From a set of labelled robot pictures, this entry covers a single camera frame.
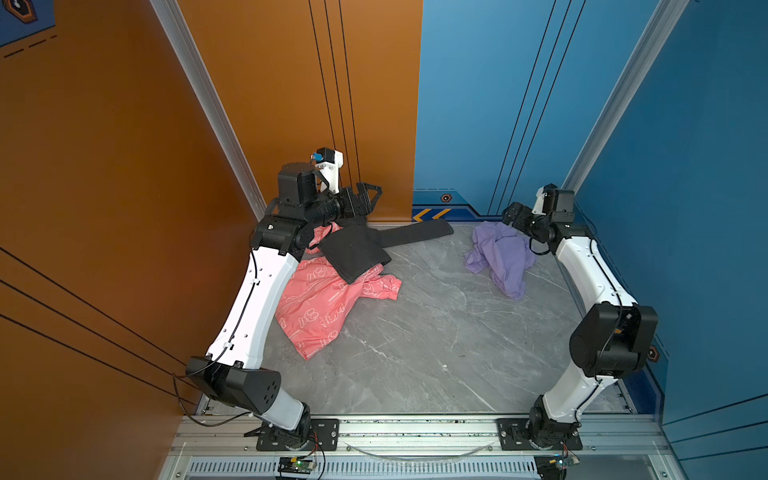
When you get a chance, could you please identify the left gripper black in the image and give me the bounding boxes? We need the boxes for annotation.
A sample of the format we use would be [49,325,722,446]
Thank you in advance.
[303,184,380,234]

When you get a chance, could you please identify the purple cloth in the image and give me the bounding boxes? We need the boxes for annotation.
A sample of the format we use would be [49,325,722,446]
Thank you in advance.
[464,222,536,301]

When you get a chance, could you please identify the pink patterned cloth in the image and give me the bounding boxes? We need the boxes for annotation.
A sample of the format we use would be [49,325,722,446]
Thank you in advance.
[276,222,402,360]

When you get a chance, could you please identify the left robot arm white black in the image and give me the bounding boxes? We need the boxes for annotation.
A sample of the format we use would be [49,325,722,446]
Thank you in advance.
[184,161,382,449]

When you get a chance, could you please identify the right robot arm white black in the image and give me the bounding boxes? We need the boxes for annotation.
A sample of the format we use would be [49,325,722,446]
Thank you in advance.
[502,184,659,450]

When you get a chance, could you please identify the black cloth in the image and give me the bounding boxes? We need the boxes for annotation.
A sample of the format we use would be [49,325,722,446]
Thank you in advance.
[316,219,454,284]

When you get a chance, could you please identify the right green circuit board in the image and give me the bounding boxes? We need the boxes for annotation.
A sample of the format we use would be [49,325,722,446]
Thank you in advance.
[534,455,581,480]

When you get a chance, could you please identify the green circuit board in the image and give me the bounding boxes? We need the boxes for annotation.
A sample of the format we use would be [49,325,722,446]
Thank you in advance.
[534,455,581,480]
[276,456,318,479]

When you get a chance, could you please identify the left green circuit board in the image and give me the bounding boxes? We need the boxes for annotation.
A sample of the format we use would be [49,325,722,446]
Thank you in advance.
[276,456,318,479]

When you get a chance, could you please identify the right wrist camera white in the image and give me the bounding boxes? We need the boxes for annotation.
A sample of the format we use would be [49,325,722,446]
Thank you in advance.
[532,184,559,215]

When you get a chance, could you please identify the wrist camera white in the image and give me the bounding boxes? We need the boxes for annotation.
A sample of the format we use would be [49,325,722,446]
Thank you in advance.
[532,184,559,215]
[311,147,344,194]

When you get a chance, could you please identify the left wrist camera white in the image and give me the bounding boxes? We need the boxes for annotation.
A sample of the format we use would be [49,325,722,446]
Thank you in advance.
[311,147,344,194]

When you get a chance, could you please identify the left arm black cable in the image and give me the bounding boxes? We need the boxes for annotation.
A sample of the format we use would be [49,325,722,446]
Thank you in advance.
[172,251,265,428]

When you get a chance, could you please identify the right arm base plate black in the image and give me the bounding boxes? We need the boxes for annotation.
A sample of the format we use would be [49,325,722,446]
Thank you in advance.
[496,418,583,451]

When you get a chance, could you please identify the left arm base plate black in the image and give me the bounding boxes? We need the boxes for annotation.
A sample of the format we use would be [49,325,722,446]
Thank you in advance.
[256,418,340,452]

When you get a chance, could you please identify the right aluminium corner post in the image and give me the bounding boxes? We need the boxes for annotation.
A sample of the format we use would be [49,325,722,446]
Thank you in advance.
[563,0,690,193]

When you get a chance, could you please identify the aluminium corner post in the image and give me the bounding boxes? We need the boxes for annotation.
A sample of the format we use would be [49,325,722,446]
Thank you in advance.
[150,0,266,220]
[563,0,690,193]

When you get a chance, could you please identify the left aluminium corner post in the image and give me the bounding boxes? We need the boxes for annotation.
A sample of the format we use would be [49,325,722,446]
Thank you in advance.
[150,0,266,220]

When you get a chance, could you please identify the aluminium front frame rail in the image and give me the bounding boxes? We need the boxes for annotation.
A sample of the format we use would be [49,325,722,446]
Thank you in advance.
[159,414,686,479]

